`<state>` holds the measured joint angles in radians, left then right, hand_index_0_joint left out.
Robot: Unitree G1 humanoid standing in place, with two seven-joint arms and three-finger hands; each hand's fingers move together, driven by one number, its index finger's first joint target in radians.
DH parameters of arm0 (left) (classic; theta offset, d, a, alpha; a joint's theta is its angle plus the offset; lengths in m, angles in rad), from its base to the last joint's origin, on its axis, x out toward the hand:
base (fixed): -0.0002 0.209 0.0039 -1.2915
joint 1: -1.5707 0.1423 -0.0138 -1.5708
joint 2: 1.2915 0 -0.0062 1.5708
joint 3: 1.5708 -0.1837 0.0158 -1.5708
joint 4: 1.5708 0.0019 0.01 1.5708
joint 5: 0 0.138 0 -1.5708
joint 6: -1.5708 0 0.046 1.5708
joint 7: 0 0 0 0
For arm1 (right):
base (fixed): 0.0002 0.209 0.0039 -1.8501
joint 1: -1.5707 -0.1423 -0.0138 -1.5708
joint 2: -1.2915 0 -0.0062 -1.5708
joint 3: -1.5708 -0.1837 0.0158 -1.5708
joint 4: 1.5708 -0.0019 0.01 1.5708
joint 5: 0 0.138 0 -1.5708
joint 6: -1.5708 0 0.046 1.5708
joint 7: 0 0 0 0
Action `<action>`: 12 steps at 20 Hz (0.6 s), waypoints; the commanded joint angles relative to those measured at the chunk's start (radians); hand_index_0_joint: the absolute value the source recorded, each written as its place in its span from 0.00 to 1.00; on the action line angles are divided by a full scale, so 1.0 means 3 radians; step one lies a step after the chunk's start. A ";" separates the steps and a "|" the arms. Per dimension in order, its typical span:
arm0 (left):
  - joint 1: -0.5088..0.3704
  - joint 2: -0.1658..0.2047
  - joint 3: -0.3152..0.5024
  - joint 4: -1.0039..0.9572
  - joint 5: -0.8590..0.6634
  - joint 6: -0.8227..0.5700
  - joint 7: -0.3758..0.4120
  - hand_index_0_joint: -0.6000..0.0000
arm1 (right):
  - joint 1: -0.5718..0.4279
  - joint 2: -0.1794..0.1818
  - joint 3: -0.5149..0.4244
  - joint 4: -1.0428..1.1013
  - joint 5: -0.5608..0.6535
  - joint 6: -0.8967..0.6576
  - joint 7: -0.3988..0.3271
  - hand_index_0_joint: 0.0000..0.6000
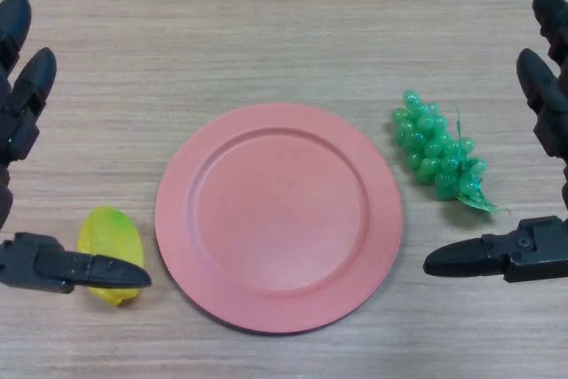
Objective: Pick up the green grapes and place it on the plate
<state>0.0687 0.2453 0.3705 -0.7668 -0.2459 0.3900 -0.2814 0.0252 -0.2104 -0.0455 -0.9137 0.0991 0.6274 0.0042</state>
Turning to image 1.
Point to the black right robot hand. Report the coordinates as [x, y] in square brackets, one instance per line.
[541, 81]

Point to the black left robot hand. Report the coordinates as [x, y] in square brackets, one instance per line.
[26, 86]

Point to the green plastic grape bunch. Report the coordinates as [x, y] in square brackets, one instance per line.
[426, 148]

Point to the pink round plate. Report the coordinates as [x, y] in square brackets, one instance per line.
[284, 219]

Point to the yellow green starfruit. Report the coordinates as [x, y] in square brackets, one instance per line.
[111, 232]

